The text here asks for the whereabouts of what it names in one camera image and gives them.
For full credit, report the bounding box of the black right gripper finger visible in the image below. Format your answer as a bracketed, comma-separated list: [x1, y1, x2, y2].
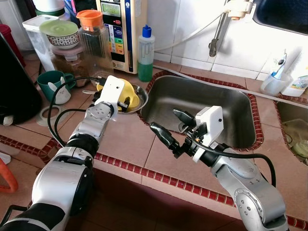
[173, 109, 197, 128]
[150, 122, 182, 155]

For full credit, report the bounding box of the yellow plastic cup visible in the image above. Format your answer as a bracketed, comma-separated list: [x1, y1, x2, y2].
[98, 78, 141, 112]

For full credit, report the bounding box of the shallow steel bowl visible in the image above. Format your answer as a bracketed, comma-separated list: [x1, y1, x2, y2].
[115, 83, 149, 115]

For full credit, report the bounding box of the deep steel sink basin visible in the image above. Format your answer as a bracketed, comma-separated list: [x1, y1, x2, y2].
[140, 75, 257, 150]

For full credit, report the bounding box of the green soap bottle blue cap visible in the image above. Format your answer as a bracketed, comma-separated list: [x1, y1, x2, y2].
[138, 25, 155, 82]

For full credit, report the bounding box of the glass pitcher with orange lid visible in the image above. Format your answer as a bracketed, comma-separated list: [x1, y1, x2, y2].
[76, 10, 115, 81]

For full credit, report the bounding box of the glass jar with brown contents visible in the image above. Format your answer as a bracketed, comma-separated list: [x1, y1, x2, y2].
[48, 43, 85, 88]

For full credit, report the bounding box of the cream water ionizer appliance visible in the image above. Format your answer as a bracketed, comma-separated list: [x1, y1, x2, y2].
[95, 0, 148, 74]

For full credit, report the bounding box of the green mug with white rabbit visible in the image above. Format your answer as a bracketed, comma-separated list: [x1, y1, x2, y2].
[37, 71, 77, 105]

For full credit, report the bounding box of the clear plastic cup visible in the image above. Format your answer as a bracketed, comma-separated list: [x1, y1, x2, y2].
[261, 71, 293, 96]

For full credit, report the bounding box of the patterned bowl with green lid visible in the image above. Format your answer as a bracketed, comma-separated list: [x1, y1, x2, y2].
[39, 19, 80, 49]

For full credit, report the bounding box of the shallow steel sink basin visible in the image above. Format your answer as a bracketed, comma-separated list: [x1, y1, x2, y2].
[275, 100, 308, 167]

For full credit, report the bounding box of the clear square food container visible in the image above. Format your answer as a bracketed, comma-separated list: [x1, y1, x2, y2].
[282, 118, 308, 145]

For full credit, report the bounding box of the glossy black appliance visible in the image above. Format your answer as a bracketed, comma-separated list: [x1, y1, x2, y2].
[0, 31, 43, 127]

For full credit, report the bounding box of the clear container with white lid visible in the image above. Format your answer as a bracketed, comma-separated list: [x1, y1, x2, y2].
[23, 14, 54, 73]

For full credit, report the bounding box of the blue and white toothbrush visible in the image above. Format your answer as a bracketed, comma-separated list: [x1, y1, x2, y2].
[270, 50, 288, 80]

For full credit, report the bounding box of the green round strainer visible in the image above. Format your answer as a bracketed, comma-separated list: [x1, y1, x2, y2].
[290, 140, 308, 159]

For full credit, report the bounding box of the white detergent bottle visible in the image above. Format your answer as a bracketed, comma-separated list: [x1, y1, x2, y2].
[282, 48, 308, 98]

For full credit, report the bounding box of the beige tap filter head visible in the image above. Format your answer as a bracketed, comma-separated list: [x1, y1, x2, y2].
[225, 0, 254, 20]

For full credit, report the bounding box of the white jug with green band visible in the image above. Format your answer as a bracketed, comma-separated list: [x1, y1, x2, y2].
[33, 0, 66, 17]

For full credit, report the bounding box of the dark red thermos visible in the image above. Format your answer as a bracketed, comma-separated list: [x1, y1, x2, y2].
[0, 24, 26, 68]

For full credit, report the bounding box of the navy blue plastic tray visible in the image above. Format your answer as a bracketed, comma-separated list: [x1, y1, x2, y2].
[252, 0, 308, 35]

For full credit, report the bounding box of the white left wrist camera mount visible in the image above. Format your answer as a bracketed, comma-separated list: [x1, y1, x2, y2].
[99, 76, 127, 114]

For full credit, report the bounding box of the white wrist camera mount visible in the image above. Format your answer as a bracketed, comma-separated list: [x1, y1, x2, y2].
[192, 106, 225, 163]
[99, 76, 127, 114]

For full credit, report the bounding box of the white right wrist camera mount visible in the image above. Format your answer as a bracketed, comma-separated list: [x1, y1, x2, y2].
[192, 106, 225, 163]

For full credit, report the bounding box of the white water hose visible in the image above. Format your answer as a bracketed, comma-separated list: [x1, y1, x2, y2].
[154, 12, 228, 53]

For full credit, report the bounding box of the translucent round ring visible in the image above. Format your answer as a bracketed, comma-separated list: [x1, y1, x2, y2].
[36, 105, 69, 127]

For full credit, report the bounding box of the steel wall pipe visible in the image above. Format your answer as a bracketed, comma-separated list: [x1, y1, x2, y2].
[209, 12, 230, 58]

